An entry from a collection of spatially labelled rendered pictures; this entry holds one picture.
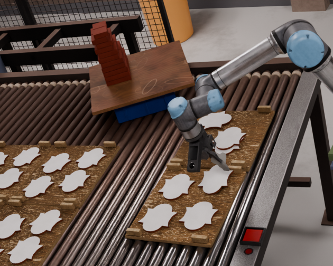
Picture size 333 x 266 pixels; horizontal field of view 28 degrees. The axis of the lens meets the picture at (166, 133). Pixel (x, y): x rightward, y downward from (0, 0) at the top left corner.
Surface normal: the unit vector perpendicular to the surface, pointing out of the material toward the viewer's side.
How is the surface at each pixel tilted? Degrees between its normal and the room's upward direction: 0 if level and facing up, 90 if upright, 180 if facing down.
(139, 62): 0
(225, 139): 0
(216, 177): 12
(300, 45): 80
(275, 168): 0
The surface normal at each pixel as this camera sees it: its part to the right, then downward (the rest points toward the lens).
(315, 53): -0.10, 0.40
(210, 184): -0.43, -0.70
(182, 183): -0.25, -0.81
